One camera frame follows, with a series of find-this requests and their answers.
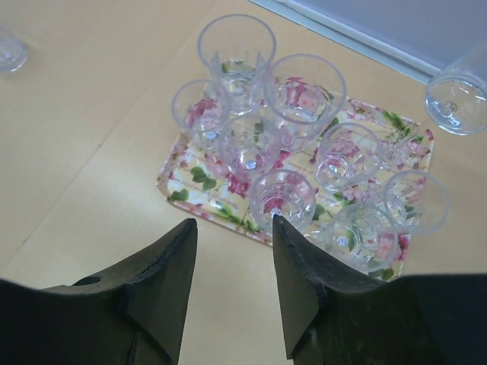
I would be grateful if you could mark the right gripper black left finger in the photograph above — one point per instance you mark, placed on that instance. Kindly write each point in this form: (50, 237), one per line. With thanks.
(132, 312)

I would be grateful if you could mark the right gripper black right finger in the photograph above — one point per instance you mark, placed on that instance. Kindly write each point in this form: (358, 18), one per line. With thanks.
(333, 314)

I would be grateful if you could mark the small clear glass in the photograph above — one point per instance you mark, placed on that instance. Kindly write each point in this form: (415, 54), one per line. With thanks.
(416, 201)
(349, 153)
(363, 237)
(392, 145)
(249, 145)
(201, 108)
(284, 193)

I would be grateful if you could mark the tall stemmed wine glass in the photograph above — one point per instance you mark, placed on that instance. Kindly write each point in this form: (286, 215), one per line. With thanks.
(455, 98)

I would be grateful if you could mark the large clear tumbler glass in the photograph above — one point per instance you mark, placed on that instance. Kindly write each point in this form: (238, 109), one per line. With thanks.
(237, 49)

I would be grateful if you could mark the floral patterned tray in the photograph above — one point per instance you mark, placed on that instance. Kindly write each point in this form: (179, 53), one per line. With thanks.
(198, 181)

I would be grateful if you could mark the aluminium table frame rail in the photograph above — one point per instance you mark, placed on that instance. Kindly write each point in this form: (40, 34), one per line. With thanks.
(341, 33)

